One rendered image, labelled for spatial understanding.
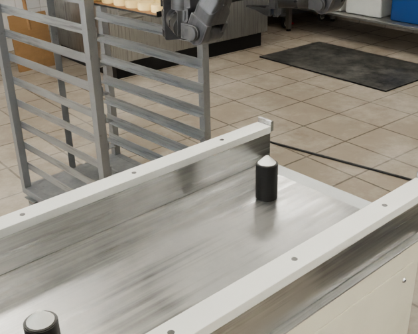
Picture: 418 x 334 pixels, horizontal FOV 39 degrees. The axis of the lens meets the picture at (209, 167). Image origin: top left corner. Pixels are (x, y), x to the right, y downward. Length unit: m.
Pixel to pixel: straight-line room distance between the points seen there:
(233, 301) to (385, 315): 0.29
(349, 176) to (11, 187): 1.58
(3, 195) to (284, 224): 2.17
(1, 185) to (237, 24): 2.64
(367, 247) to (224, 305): 0.22
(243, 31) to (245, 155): 4.07
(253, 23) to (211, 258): 4.38
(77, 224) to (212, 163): 0.23
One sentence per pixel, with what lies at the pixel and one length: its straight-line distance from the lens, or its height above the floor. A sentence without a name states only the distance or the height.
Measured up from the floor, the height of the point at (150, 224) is 0.84.
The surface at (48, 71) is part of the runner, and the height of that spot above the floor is 0.69.
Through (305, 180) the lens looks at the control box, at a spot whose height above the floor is 0.84.
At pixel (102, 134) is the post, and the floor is 0.55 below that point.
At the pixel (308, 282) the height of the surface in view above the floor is 0.87.
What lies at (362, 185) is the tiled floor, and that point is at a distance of 2.80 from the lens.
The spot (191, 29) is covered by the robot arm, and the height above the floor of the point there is 0.96.
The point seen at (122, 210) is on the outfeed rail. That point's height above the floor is 0.86.
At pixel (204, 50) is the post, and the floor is 0.73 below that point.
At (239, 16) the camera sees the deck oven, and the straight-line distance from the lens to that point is 4.95.
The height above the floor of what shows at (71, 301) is 0.84.
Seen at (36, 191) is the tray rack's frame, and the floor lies 0.15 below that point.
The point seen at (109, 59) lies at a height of 0.60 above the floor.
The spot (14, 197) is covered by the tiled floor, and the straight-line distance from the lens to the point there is 2.84.
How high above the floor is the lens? 1.26
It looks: 25 degrees down
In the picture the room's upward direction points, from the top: 2 degrees counter-clockwise
